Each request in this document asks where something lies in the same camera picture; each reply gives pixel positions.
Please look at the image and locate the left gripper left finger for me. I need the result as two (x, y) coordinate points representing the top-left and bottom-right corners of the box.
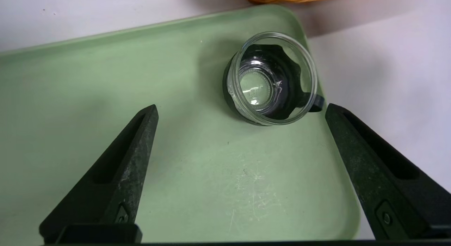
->
(39, 104), (159, 244)

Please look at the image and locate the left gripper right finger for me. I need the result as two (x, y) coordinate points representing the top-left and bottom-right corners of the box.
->
(325, 103), (451, 240)

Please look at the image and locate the light green plastic tray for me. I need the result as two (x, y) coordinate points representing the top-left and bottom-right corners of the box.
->
(0, 5), (360, 244)

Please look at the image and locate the glass cup black holder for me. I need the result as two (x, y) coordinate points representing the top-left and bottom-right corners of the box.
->
(222, 31), (325, 127)

